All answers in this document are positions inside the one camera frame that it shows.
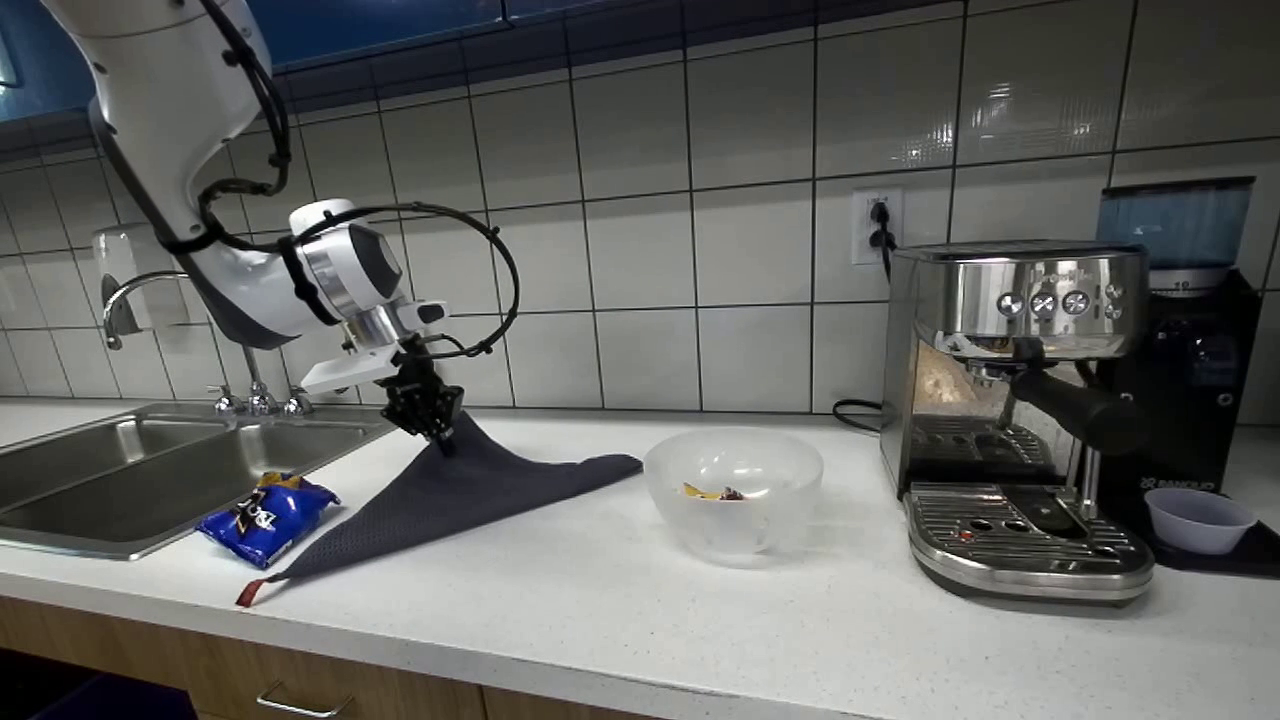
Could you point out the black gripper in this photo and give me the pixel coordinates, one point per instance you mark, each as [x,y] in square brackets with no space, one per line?
[416,381]

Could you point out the dark grey waffle towel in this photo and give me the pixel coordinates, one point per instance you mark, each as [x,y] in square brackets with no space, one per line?
[440,500]

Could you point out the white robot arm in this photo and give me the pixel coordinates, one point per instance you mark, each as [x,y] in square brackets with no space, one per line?
[200,145]

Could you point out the blue snack bag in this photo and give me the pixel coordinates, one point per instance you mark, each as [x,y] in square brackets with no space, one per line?
[267,520]

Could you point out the red yellow candy wrapper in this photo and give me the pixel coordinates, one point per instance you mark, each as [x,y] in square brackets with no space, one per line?
[715,494]

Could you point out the translucent plastic bowl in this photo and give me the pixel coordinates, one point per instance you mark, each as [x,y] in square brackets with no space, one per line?
[734,500]

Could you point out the stainless steel sink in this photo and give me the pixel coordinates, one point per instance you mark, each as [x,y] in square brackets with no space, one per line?
[123,482]

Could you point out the chrome faucet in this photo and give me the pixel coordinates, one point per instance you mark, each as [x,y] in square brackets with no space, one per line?
[123,300]

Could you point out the wooden base cabinet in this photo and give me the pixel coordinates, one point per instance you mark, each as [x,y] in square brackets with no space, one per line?
[133,661]

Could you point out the stainless steel espresso machine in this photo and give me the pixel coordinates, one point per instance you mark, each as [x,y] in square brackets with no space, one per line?
[1015,400]

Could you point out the small translucent plastic cup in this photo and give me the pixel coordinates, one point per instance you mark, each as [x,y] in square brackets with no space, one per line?
[1198,520]

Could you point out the black coffee grinder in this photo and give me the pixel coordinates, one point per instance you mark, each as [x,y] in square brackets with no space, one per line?
[1203,346]

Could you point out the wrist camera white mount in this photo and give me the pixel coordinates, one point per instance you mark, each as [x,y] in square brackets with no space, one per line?
[349,365]

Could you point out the clear wall-mounted holder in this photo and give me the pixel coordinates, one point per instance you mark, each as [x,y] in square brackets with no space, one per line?
[124,262]

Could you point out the dark blue wall panel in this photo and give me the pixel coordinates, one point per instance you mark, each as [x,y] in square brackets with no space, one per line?
[400,33]

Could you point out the white wall power outlet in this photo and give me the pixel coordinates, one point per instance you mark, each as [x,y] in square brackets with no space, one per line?
[877,227]

